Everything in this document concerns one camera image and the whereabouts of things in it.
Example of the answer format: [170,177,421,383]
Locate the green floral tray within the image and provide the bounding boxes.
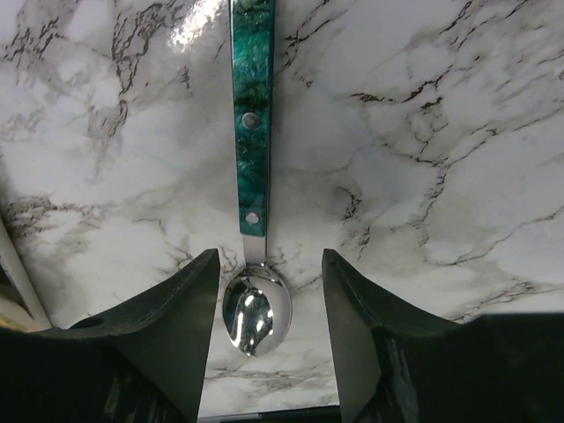
[1,223,52,332]

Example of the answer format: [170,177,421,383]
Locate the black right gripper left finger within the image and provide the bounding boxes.
[1,249,219,422]

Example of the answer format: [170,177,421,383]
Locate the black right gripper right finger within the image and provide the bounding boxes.
[322,249,563,422]

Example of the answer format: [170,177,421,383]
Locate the green handled metal spoon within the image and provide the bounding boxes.
[222,1,292,357]

